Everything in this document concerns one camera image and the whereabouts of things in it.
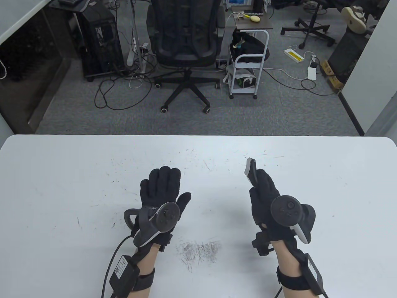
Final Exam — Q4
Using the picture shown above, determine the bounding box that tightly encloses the person's right hand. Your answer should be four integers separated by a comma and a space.
249, 169, 300, 243

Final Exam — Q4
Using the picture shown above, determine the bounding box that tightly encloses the person's left hand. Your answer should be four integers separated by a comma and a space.
130, 166, 192, 246

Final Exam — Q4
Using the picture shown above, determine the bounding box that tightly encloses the black calculator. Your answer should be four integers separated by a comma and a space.
244, 158, 258, 187

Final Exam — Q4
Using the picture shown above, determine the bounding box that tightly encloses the person's left forearm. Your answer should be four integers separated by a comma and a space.
124, 242, 155, 298

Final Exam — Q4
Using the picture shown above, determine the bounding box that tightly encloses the person's right forearm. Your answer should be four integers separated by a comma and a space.
271, 241, 314, 298

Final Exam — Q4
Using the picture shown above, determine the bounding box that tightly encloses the black white hand controller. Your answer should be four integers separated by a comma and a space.
124, 202, 181, 248
270, 195, 317, 244

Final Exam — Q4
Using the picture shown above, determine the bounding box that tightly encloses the black box with white label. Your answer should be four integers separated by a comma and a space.
109, 255, 140, 297

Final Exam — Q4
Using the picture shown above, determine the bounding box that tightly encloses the plain black sensor box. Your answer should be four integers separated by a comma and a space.
306, 253, 328, 295

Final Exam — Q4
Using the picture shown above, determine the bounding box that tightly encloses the white black bag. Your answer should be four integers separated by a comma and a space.
226, 65, 258, 89

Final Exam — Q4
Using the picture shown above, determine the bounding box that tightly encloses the plain white power strip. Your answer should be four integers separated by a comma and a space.
127, 37, 139, 67

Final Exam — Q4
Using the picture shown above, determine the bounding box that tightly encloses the white yellow power strip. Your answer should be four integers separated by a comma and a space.
284, 47, 306, 63

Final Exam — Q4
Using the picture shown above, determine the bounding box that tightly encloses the black mesh office chair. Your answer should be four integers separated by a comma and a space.
146, 0, 227, 114

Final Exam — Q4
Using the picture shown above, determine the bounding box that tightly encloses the black computer tower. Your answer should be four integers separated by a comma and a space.
76, 5, 124, 82

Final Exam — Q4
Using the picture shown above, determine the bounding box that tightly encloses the black partition panel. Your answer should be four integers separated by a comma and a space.
329, 29, 371, 84

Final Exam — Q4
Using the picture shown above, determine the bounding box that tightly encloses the white cart with wooden top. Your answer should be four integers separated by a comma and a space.
228, 12, 274, 100

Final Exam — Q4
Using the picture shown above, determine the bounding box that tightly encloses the black swivel chair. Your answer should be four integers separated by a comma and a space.
281, 0, 336, 49

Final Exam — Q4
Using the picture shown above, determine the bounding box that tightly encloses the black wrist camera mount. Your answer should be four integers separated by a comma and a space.
251, 231, 275, 256

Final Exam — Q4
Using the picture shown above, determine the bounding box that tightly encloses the black forearm strap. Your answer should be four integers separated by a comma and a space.
133, 268, 155, 291
276, 266, 314, 291

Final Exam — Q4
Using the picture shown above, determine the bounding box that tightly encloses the bundle of black floor cables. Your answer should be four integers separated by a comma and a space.
95, 53, 155, 111

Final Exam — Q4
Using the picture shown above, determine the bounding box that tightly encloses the white metal frame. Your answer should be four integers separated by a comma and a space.
131, 0, 147, 73

